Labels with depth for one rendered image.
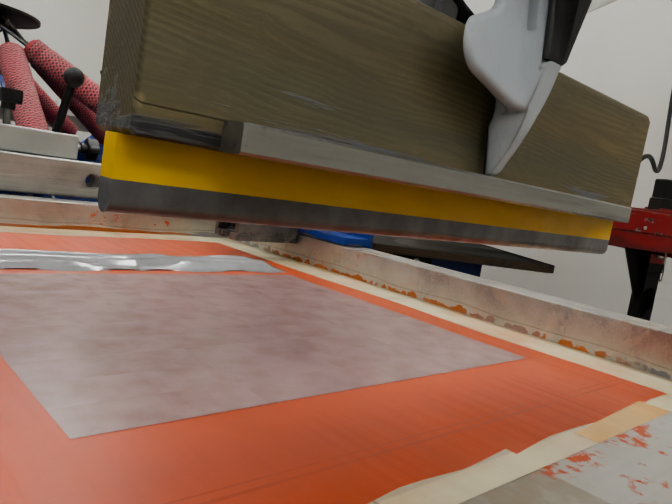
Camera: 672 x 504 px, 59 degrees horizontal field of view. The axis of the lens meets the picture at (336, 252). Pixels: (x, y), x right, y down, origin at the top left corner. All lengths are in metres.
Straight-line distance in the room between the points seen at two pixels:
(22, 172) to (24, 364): 0.57
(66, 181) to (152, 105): 0.72
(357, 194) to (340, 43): 0.06
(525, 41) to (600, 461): 0.18
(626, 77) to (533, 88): 2.24
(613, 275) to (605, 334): 1.88
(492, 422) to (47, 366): 0.23
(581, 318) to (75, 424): 0.42
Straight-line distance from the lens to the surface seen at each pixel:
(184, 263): 0.63
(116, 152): 0.20
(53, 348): 0.36
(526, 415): 0.36
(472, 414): 0.34
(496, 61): 0.27
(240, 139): 0.19
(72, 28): 5.07
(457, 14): 0.32
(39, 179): 0.90
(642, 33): 2.55
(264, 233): 0.77
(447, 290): 0.63
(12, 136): 0.94
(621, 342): 0.55
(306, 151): 0.20
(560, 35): 0.30
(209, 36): 0.20
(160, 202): 0.20
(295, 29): 0.22
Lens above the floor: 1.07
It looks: 7 degrees down
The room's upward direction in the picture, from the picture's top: 9 degrees clockwise
